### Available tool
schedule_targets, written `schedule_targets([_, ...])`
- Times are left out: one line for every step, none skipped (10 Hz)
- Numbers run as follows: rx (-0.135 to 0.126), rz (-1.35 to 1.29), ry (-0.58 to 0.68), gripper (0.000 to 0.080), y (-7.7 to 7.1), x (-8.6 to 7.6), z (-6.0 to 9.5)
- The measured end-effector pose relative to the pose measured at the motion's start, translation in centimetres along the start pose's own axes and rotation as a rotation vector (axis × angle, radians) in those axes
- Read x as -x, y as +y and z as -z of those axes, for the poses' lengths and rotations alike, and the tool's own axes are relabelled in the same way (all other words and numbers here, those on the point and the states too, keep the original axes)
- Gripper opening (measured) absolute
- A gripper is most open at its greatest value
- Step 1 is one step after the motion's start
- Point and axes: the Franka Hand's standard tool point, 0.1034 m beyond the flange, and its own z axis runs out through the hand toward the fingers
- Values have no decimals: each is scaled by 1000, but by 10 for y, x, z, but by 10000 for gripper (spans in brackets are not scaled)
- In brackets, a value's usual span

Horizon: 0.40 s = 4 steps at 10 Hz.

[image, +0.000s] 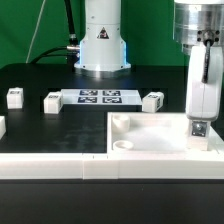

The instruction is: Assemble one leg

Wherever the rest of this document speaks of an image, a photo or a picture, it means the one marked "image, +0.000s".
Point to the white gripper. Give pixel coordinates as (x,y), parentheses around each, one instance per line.
(203,99)

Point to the white obstacle wall front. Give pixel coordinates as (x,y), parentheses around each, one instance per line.
(103,166)

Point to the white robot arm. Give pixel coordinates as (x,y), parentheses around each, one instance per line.
(198,25)

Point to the white obstacle wall left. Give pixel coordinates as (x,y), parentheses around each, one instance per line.
(2,126)

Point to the white square tabletop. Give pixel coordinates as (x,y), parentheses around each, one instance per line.
(165,133)

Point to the white obstacle wall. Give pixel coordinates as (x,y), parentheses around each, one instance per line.
(103,166)
(2,126)

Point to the white marker base plate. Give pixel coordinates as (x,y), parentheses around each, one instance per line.
(101,97)

